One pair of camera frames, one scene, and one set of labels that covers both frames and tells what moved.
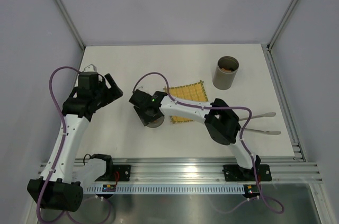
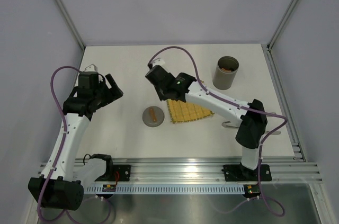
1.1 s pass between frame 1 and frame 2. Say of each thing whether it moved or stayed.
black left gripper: stayed
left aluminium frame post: stayed
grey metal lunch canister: stayed
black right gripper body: moved
